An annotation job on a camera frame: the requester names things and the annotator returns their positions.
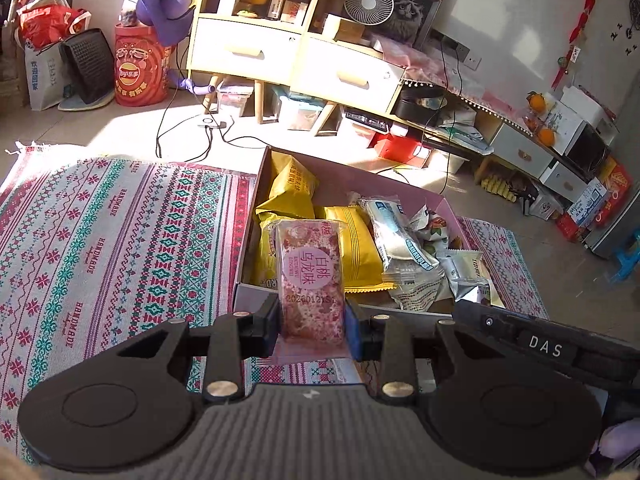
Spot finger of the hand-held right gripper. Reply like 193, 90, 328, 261
452, 299, 522, 334

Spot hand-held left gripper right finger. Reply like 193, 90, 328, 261
345, 300, 488, 405

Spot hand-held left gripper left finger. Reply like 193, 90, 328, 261
116, 292, 280, 405

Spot silver foil snack packet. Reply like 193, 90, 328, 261
449, 275, 507, 308

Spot pink cardboard box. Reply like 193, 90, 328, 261
232, 146, 476, 361

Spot pink speckled snack packet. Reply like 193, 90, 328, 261
272, 218, 349, 347

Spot clear checked snack packet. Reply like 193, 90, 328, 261
382, 262, 447, 312

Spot floral print snack packet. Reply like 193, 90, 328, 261
412, 209, 452, 243

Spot white blue label snack packet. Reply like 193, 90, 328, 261
359, 196, 442, 272

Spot blue plastic stool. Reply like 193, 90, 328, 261
612, 229, 640, 282

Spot stack of yellow packets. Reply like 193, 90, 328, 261
481, 174, 519, 204

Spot grey metal appliance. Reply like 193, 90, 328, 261
584, 199, 640, 259

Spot pile of colourful cartons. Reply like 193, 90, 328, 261
555, 156, 634, 242

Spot low white cabinet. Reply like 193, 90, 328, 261
487, 120, 597, 204

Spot patterned woven tablecloth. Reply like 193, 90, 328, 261
0, 142, 550, 461

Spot pile of papers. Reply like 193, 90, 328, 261
440, 105, 494, 154

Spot black microwave oven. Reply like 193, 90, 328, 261
565, 120, 611, 174

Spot clear storage box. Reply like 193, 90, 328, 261
216, 82, 255, 118
277, 94, 327, 131
340, 111, 382, 149

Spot black case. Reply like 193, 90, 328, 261
391, 85, 447, 127

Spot white appliance box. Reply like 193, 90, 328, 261
560, 86, 619, 127

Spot purple tube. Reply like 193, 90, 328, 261
169, 66, 217, 96

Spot pink lace cloth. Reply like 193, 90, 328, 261
372, 32, 518, 117

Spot red cylindrical bucket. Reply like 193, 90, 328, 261
114, 22, 174, 107

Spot wooden shelf cabinet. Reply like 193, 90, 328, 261
187, 0, 331, 123
292, 0, 407, 137

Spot grey floor scale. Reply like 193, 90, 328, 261
57, 92, 116, 112

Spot brown cardboard box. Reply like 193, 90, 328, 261
322, 14, 366, 44

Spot black plastic basket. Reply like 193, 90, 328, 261
59, 28, 116, 106

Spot pink flat box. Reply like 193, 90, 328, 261
281, 0, 309, 26

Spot red hanging decoration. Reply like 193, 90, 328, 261
550, 0, 607, 89

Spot framed cat picture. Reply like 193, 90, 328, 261
377, 0, 448, 49

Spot white desk fan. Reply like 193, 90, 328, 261
343, 0, 395, 27

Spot white paper bag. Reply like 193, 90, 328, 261
24, 42, 72, 112

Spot red plastic bag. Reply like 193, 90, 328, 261
17, 4, 91, 49

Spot white drawer wooden handle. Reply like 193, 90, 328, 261
191, 19, 302, 82
295, 37, 404, 114

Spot wall power strip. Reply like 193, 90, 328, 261
430, 30, 484, 71

